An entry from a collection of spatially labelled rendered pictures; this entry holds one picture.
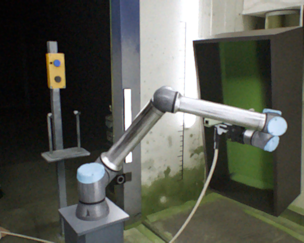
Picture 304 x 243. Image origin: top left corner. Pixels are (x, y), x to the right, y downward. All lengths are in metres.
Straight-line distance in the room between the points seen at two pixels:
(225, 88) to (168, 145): 0.77
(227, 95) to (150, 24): 0.87
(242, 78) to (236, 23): 1.07
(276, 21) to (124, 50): 1.55
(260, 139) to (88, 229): 1.01
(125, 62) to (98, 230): 1.34
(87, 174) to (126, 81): 1.06
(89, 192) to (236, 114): 0.86
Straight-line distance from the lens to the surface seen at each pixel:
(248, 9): 3.38
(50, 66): 2.37
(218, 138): 1.86
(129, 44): 2.48
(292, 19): 3.25
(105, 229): 1.71
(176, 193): 3.05
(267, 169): 2.56
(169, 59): 2.71
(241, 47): 2.34
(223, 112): 1.49
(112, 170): 1.78
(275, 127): 1.51
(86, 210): 1.72
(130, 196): 2.73
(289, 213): 3.12
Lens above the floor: 1.48
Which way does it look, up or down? 12 degrees down
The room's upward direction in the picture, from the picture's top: straight up
